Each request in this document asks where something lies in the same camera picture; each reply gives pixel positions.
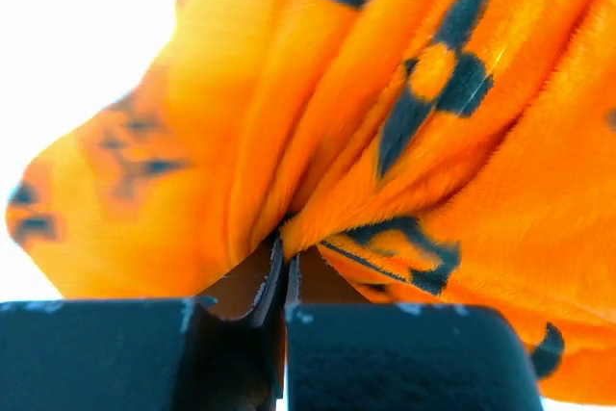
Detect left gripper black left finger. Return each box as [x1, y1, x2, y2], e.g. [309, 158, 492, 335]
[171, 234, 285, 410]

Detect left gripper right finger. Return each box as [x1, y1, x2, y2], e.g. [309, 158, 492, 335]
[285, 258, 542, 410]

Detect orange patterned pillowcase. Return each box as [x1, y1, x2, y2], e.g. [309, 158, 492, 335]
[6, 0, 615, 405]

